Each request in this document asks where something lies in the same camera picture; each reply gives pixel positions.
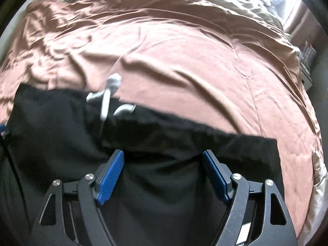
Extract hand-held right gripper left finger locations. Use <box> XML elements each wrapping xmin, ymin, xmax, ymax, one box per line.
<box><xmin>31</xmin><ymin>149</ymin><xmax>125</xmax><ymax>246</ymax></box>

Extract white plastic object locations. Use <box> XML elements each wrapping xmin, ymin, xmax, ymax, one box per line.
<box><xmin>86</xmin><ymin>73</ymin><xmax>136</xmax><ymax>123</ymax></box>

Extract black button-up shirt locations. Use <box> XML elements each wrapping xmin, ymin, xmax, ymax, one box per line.
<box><xmin>0</xmin><ymin>83</ymin><xmax>285</xmax><ymax>246</ymax></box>

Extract pink curtain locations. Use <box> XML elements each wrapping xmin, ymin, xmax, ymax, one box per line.
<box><xmin>283</xmin><ymin>0</ymin><xmax>317</xmax><ymax>40</ymax></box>

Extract white nightstand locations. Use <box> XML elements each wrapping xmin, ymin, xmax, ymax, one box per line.
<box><xmin>298</xmin><ymin>64</ymin><xmax>314</xmax><ymax>89</ymax></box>

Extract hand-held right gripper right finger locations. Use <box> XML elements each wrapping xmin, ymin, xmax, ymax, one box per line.
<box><xmin>202</xmin><ymin>149</ymin><xmax>298</xmax><ymax>246</ymax></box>

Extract brown duvet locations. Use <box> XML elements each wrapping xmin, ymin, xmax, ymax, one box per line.
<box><xmin>0</xmin><ymin>0</ymin><xmax>323</xmax><ymax>236</ymax></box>

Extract black cable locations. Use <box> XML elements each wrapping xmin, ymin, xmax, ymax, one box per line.
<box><xmin>0</xmin><ymin>131</ymin><xmax>30</xmax><ymax>236</ymax></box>

